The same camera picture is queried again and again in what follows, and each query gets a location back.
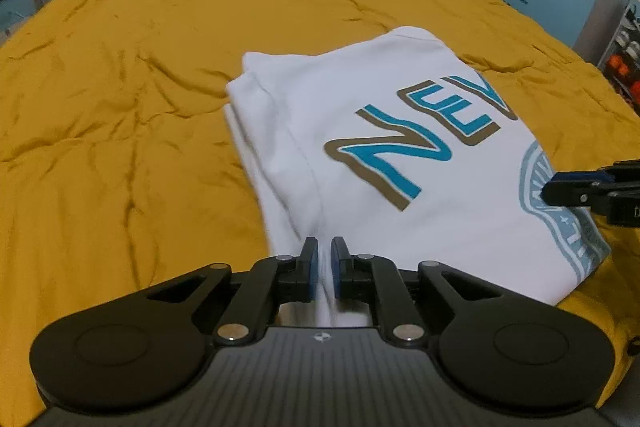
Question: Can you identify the mustard yellow quilt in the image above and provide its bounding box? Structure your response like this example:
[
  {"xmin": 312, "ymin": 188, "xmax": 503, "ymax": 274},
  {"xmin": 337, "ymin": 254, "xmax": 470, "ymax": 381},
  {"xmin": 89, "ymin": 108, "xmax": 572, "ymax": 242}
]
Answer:
[{"xmin": 1, "ymin": 0, "xmax": 639, "ymax": 426}]

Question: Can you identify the shelf with orange items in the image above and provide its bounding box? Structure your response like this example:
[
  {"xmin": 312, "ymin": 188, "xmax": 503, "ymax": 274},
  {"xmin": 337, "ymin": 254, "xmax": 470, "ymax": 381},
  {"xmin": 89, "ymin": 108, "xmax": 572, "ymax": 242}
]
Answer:
[{"xmin": 598, "ymin": 0, "xmax": 640, "ymax": 114}]

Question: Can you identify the white printed t-shirt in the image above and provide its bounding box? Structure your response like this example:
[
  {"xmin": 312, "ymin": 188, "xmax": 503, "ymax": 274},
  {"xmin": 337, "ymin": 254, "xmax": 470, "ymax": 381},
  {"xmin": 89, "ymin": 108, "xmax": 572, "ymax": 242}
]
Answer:
[{"xmin": 224, "ymin": 26, "xmax": 611, "ymax": 327}]

